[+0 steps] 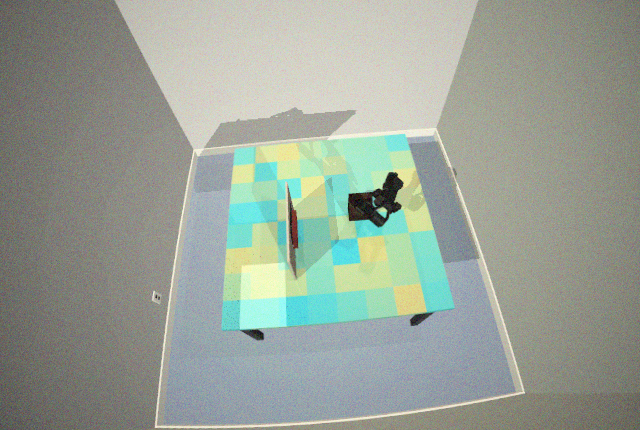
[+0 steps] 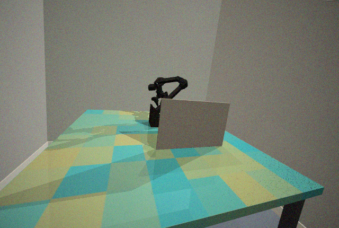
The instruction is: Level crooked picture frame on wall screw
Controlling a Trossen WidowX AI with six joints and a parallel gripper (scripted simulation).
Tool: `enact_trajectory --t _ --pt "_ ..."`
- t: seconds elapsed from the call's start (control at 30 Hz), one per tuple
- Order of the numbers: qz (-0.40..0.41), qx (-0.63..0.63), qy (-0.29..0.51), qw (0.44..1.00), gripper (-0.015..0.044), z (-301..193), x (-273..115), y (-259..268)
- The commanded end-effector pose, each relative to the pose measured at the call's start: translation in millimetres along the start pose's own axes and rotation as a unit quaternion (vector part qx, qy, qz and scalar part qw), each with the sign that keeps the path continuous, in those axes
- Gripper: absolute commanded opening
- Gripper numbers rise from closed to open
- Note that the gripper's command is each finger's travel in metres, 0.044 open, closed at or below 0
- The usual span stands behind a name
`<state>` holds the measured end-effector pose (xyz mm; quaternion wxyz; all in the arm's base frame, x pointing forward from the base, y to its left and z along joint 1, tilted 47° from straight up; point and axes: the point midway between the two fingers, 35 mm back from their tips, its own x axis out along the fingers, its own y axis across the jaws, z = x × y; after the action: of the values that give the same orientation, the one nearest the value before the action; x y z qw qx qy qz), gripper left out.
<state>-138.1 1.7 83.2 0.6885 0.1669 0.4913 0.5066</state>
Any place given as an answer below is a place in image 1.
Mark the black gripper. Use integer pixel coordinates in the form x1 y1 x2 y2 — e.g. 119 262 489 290
372 188 402 215

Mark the beige flat rectangular board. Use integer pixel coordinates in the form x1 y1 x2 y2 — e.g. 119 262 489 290
285 182 296 281

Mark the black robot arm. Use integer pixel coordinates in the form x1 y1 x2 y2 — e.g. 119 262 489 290
354 172 404 228

